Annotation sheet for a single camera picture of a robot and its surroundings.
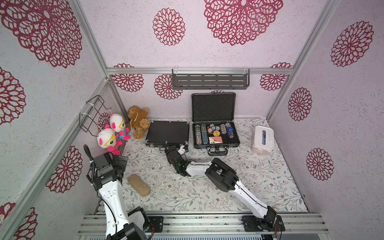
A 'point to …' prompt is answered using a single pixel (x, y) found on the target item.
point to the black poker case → (168, 134)
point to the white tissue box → (264, 140)
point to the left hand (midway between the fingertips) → (123, 164)
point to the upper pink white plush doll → (117, 124)
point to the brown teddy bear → (138, 121)
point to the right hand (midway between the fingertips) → (163, 146)
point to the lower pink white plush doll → (106, 138)
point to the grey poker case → (213, 128)
